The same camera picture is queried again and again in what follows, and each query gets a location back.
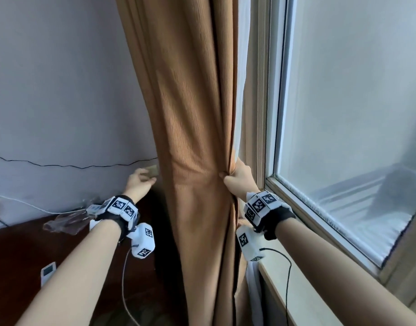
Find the clear plastic wrapper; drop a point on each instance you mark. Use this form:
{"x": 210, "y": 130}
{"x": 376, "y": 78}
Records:
{"x": 67, "y": 222}

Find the dark wooden desk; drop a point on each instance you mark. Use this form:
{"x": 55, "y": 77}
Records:
{"x": 17, "y": 254}

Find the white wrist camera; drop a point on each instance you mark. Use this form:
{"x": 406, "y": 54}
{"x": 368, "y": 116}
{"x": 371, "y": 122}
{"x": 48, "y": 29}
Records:
{"x": 141, "y": 241}
{"x": 249, "y": 242}

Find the person's left forearm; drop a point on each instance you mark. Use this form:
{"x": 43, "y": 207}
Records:
{"x": 68, "y": 278}

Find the white curtain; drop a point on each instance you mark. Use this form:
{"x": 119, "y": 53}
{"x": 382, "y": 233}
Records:
{"x": 242, "y": 64}

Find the beige window sill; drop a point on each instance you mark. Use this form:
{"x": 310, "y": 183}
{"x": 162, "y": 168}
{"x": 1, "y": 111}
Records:
{"x": 296, "y": 295}

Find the brown curtain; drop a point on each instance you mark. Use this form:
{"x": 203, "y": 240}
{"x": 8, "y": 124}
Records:
{"x": 187, "y": 98}

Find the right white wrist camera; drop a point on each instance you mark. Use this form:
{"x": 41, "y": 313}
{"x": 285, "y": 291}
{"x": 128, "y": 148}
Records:
{"x": 249, "y": 242}

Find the beige wall socket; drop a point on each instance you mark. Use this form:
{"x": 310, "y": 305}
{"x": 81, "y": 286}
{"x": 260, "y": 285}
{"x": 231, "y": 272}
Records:
{"x": 153, "y": 172}

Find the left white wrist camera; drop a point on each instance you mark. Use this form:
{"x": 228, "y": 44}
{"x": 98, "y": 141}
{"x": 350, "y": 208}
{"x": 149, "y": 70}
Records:
{"x": 141, "y": 241}

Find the person's left hand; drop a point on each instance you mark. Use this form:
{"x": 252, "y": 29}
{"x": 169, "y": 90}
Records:
{"x": 138, "y": 186}

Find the person's right forearm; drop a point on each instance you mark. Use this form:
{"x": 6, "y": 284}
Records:
{"x": 347, "y": 278}

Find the person's right hand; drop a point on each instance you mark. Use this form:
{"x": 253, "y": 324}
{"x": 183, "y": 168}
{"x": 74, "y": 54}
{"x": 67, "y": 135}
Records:
{"x": 242, "y": 181}

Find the left black marker wristband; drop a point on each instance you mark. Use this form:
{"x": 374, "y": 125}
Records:
{"x": 121, "y": 212}

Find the black marker wristband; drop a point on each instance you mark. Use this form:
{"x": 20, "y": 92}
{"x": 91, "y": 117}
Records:
{"x": 267, "y": 210}
{"x": 121, "y": 212}

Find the white adapter box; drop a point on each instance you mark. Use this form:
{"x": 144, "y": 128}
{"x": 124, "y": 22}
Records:
{"x": 93, "y": 209}

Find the glass window with frame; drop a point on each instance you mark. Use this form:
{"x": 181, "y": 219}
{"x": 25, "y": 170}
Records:
{"x": 347, "y": 98}

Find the white remote control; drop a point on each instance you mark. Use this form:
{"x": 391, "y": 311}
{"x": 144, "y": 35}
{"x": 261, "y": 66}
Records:
{"x": 48, "y": 274}

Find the right black marker wristband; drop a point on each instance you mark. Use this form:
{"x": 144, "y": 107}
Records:
{"x": 267, "y": 210}

